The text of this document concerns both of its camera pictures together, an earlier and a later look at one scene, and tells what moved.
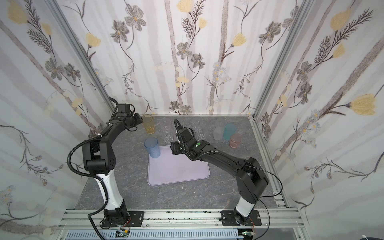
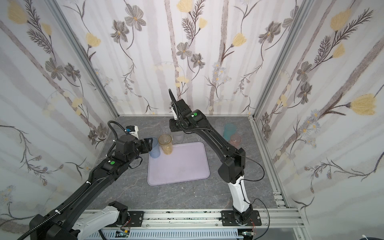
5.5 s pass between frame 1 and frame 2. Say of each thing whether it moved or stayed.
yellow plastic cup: moved
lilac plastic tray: stayed
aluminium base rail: stayed
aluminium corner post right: stayed
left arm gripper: moved
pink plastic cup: stayed
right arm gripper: moved
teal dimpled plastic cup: stayed
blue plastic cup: stayed
